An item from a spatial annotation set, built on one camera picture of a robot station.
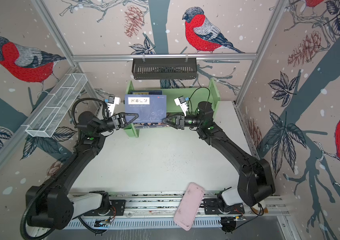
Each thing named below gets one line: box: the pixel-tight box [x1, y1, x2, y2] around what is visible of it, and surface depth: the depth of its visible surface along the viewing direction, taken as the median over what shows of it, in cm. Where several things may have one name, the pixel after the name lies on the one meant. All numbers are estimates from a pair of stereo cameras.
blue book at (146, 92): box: [130, 90, 163, 95], surface depth 85 cm
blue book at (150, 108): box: [125, 94, 167, 123], surface depth 67 cm
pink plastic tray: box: [173, 182, 205, 231], surface depth 73 cm
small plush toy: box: [251, 199, 269, 215], surface depth 74 cm
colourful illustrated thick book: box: [134, 122, 170, 129], surface depth 92 cm
